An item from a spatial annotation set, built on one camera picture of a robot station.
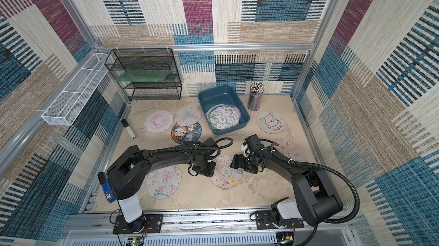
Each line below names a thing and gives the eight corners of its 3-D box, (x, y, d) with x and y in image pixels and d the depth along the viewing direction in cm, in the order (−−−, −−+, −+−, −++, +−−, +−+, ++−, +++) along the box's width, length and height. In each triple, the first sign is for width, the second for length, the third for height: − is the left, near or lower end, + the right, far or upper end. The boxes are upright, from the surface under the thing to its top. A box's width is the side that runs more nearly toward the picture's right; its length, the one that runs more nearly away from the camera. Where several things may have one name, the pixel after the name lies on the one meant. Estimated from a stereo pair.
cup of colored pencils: (248, 111, 114) (252, 91, 100) (247, 102, 119) (250, 82, 105) (260, 111, 114) (265, 91, 100) (258, 102, 119) (263, 82, 105)
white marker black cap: (133, 140, 102) (129, 135, 98) (124, 125, 109) (120, 120, 105) (137, 138, 103) (133, 133, 99) (127, 123, 110) (124, 118, 106)
